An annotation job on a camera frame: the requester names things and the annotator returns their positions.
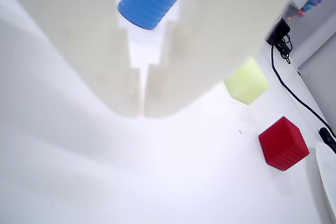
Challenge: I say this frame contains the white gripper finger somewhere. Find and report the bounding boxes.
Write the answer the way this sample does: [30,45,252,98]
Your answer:
[0,0,144,118]
[143,0,316,118]

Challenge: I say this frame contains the red textured cube block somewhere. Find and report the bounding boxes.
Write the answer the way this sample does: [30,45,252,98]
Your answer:
[258,116,310,172]

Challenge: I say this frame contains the yellow-green cube block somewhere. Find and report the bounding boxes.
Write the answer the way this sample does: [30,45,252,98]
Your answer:
[224,57,270,105]

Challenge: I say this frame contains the blue ribbed cylinder block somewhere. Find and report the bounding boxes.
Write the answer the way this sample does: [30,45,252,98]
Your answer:
[117,0,178,30]

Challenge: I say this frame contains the white round plate bin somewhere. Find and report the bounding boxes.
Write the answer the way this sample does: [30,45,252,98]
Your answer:
[314,141,336,217]

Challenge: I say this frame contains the black desktop speaker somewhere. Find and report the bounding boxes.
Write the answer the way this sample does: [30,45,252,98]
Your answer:
[265,17,291,46]

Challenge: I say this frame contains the black bar stand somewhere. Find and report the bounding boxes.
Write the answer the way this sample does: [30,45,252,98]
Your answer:
[318,126,336,154]

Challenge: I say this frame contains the thick black cable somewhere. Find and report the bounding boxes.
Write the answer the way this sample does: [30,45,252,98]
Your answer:
[165,0,336,138]

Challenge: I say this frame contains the tangled black speaker cables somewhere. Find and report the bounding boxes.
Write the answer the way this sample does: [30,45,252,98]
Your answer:
[275,34,293,65]

